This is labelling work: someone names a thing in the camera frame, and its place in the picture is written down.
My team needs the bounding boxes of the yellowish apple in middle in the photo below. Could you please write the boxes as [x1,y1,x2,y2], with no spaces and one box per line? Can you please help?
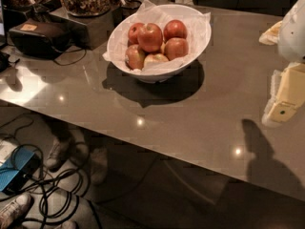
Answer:
[160,42,165,54]

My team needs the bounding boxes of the dark grey display stand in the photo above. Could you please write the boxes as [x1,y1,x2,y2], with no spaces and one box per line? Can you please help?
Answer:
[50,8,114,50]

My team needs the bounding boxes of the red apple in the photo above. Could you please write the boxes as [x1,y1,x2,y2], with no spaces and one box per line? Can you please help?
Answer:
[163,20,188,41]
[128,23,143,44]
[137,23,163,52]
[164,37,189,61]

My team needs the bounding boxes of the yellow-red apple front centre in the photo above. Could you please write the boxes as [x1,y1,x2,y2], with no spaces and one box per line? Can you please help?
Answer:
[144,53,169,67]

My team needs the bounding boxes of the white paper bowl liner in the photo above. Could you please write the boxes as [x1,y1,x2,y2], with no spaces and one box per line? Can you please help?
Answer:
[102,0,212,76]

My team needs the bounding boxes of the black cables on floor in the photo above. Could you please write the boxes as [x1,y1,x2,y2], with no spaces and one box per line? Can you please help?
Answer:
[0,113,103,229]

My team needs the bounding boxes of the white sneaker under table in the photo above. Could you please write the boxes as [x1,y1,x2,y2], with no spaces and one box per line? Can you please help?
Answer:
[45,137,71,172]

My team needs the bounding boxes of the white bowl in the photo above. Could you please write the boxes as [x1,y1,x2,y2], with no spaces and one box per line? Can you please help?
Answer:
[106,4,213,84]

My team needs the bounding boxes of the red-yellow apple front left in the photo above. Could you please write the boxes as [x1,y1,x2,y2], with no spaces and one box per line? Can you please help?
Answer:
[125,44,146,70]

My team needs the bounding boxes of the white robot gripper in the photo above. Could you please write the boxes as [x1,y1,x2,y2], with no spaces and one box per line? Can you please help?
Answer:
[258,0,305,127]

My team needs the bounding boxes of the blue box on floor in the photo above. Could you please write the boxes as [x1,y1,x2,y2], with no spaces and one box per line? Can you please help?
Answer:
[0,146,40,195]

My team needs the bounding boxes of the black case with label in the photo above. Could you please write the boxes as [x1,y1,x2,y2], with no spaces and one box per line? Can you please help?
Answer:
[9,19,71,59]

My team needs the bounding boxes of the black cup with scoop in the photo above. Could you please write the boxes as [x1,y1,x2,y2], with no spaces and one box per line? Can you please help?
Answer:
[119,0,141,19]

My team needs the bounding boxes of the black cable on table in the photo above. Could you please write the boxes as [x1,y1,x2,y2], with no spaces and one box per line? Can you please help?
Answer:
[51,47,88,67]

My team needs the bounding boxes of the white sneaker bottom left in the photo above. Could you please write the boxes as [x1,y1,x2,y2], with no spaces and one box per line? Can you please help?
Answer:
[0,193,31,229]

